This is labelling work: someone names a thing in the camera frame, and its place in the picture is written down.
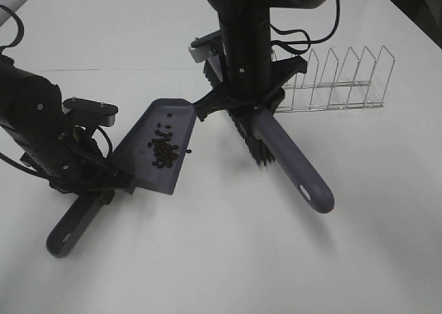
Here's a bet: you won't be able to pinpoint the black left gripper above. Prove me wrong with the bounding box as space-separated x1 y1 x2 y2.
1 57 135 195

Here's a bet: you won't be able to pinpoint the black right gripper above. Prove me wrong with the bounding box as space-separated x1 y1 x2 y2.
191 3 308 121

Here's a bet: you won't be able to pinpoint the purple plastic dustpan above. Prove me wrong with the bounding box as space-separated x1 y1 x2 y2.
46 99 196 258

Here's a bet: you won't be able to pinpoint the pile of coffee beans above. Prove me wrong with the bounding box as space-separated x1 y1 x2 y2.
147 112 193 169

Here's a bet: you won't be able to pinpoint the purple brush black bristles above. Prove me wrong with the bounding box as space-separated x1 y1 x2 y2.
202 57 336 215

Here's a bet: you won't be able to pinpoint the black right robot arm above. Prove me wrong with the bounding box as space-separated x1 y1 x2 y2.
192 0 441 120

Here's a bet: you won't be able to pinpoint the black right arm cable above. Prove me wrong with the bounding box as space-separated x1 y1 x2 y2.
269 0 343 52

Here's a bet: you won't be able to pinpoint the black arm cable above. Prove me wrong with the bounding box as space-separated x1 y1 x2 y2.
0 5 25 52
269 0 343 52

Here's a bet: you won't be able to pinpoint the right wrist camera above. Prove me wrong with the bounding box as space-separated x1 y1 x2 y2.
189 30 223 63

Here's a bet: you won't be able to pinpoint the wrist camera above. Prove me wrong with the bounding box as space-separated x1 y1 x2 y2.
189 30 223 63
62 97 119 127

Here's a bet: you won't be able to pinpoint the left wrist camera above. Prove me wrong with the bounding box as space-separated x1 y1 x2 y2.
62 97 119 127

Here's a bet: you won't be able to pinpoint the chrome wire dish rack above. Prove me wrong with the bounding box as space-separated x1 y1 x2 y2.
276 46 396 113

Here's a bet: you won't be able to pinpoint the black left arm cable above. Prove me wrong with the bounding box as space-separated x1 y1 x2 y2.
0 5 25 52

